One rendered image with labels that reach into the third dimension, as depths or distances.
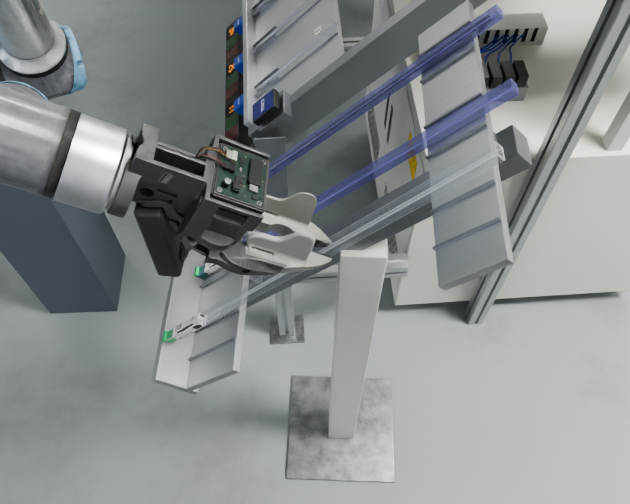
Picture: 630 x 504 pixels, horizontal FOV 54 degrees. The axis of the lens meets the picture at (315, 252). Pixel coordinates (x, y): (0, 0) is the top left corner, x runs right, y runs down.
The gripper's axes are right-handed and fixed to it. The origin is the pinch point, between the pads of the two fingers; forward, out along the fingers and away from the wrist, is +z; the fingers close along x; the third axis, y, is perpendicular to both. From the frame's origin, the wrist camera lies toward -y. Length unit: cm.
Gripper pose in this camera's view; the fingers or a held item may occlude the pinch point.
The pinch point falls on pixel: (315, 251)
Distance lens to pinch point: 61.5
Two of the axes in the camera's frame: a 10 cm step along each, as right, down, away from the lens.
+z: 8.8, 2.8, 3.9
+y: 4.8, -4.6, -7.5
